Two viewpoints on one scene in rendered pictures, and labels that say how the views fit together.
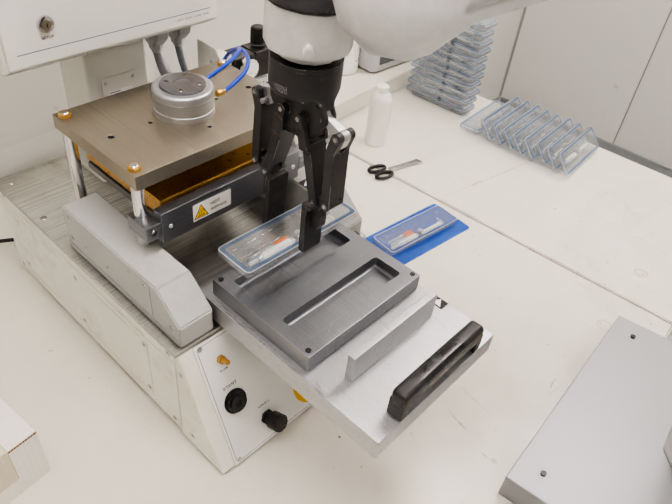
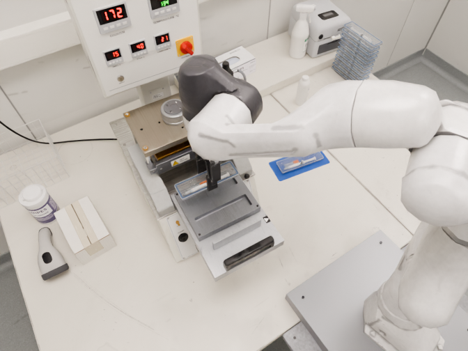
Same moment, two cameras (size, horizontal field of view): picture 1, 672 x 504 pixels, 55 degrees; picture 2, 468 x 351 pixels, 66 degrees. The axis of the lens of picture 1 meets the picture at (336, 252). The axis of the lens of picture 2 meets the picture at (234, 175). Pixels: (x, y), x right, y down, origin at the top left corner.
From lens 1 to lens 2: 0.44 m
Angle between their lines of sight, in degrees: 20
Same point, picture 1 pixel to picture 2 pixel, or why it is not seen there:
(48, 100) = not seen: hidden behind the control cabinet
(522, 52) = (444, 22)
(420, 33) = (214, 158)
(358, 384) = (216, 251)
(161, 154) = (158, 141)
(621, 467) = (340, 303)
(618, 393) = (357, 269)
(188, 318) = (162, 207)
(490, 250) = (335, 177)
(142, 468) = (148, 252)
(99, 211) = (139, 152)
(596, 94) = not seen: outside the picture
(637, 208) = not seen: hidden behind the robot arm
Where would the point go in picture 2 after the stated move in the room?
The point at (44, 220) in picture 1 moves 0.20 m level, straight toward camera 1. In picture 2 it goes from (124, 145) to (123, 193)
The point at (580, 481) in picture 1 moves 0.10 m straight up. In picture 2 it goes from (317, 304) to (324, 294)
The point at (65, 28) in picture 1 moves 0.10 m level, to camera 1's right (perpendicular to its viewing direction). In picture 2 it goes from (129, 78) to (159, 87)
